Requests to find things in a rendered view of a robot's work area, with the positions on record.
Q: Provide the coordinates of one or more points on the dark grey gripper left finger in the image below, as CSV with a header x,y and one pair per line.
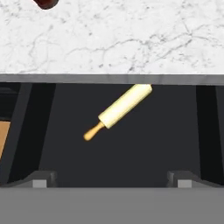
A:
x,y
40,178

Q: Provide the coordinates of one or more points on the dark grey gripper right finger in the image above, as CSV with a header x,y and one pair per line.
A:
x,y
183,178

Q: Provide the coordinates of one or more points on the open black drawer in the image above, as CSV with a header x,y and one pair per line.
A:
x,y
122,157

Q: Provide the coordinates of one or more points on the dark red round object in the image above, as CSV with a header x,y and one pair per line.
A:
x,y
46,3

